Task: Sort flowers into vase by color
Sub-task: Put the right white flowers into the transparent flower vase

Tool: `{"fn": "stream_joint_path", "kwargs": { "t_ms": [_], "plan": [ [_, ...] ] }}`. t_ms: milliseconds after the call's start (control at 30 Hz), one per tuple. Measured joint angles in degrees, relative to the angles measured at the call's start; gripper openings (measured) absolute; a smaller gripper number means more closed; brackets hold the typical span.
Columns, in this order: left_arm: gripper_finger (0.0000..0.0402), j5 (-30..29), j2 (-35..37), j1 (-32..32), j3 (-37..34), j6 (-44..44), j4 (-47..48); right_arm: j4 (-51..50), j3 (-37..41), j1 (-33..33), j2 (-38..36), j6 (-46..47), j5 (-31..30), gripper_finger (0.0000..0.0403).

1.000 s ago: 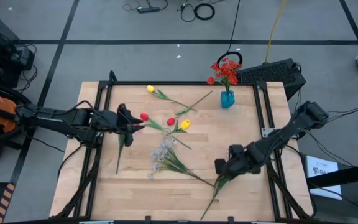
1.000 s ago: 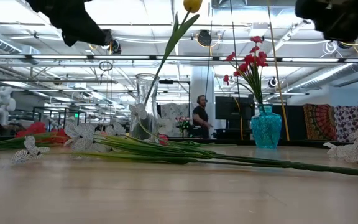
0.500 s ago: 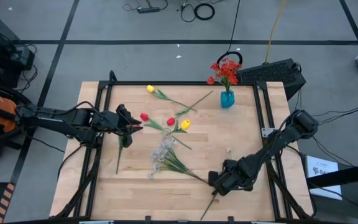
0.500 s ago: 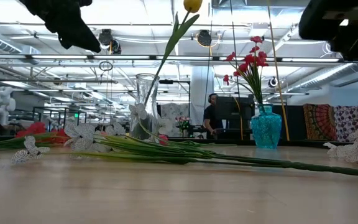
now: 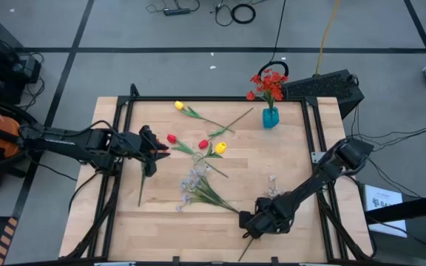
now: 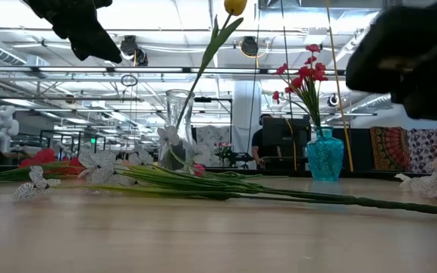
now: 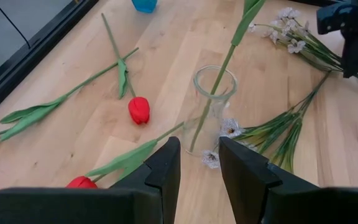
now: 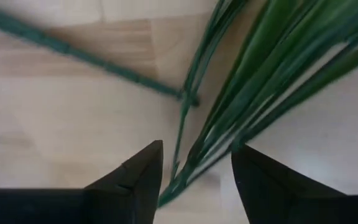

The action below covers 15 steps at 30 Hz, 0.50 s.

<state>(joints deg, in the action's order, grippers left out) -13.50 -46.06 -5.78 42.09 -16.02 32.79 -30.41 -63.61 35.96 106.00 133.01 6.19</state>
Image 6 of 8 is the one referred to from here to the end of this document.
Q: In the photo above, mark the purple dotted cloth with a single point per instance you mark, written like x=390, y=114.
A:
x=431, y=148

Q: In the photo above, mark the black background rig frame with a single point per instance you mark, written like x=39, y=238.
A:
x=212, y=99

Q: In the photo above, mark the black computer monitor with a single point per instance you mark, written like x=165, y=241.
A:
x=285, y=132

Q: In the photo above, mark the pink background flowers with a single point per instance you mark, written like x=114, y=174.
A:
x=222, y=145

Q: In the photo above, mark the clear glass vase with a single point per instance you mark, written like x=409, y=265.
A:
x=167, y=113

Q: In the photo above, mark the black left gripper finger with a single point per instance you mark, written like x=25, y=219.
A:
x=80, y=47
x=102, y=47

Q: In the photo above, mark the white floral cloth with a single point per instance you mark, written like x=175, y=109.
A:
x=211, y=134

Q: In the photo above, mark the black aluminium table frame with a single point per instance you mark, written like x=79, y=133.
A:
x=374, y=175

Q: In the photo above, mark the blue glass vase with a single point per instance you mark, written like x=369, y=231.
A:
x=324, y=159

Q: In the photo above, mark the red artificial blossom bunch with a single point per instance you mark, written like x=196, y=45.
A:
x=305, y=72

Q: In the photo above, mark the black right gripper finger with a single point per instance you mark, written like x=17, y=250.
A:
x=431, y=108
x=378, y=49

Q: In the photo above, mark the person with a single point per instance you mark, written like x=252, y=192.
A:
x=258, y=146

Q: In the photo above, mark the yellow artificial tulip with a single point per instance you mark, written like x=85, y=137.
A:
x=235, y=5

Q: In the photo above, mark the orange mandala cloth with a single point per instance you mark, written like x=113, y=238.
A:
x=389, y=148

